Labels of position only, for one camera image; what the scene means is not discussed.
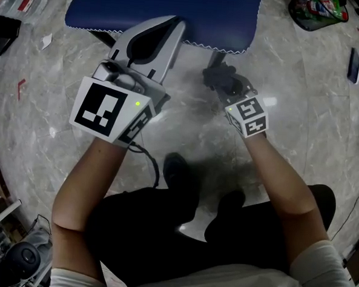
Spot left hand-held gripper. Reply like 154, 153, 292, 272
67, 8, 188, 152

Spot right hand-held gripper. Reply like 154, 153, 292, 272
209, 71, 273, 140

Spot dark cloth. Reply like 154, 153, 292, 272
200, 61, 245, 96

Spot blue chair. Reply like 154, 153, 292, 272
62, 0, 264, 71

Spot person's right forearm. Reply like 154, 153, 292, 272
237, 132, 335, 268

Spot person's left forearm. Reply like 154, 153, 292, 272
48, 134, 129, 284

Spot grey cloth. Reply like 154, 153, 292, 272
24, 226, 54, 254

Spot person's left black shoe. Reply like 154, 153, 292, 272
162, 152, 191, 191

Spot person's black shoe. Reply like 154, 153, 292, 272
162, 152, 191, 191
218, 189, 246, 211

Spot white paper scrap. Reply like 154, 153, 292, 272
40, 33, 53, 51

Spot person's right black shoe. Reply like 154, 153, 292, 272
218, 189, 246, 211

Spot clear water jug red label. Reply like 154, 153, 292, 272
0, 0, 49, 26

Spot black cabinet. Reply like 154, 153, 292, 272
0, 16, 23, 59

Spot person's black shorts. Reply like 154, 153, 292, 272
81, 170, 338, 287

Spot person's white t-shirt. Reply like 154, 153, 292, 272
49, 223, 356, 287

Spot dark brown table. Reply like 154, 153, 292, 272
339, 233, 359, 287

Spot black helmet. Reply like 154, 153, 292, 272
2, 240, 43, 283

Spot black wire mesh waste bin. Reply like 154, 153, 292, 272
286, 0, 350, 35

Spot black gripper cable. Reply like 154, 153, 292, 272
125, 142, 162, 190

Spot white shelf frame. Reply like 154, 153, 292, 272
0, 197, 22, 237

